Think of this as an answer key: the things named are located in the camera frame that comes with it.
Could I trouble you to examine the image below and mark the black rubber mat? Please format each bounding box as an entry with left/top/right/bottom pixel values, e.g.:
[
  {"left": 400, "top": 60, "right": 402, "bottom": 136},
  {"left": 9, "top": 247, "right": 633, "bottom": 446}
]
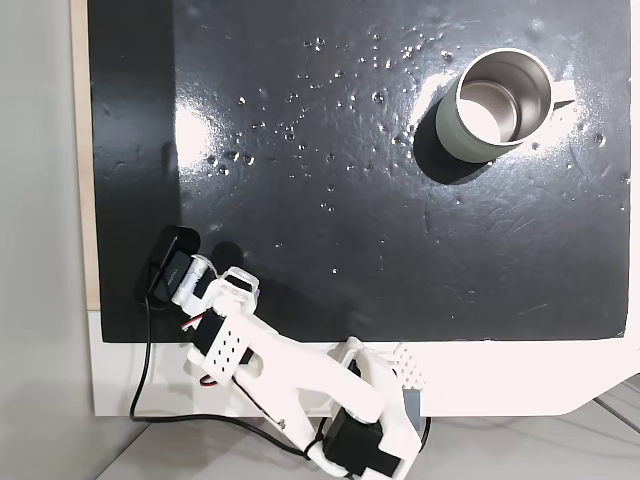
[{"left": 87, "top": 0, "right": 630, "bottom": 344}]

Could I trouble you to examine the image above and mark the pale green steel mug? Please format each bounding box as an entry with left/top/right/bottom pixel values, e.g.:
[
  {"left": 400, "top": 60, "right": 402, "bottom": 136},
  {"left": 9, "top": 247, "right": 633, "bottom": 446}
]
[{"left": 433, "top": 48, "right": 576, "bottom": 165}]

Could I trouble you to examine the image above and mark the black oval camera box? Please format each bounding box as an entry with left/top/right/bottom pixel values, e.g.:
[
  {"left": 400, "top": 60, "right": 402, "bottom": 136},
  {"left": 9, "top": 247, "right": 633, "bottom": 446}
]
[{"left": 138, "top": 225, "right": 202, "bottom": 311}]

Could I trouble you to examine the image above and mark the black camera cable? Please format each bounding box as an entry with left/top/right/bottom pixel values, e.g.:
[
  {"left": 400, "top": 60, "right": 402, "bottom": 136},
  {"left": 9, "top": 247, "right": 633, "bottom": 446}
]
[{"left": 128, "top": 295, "right": 321, "bottom": 459}]

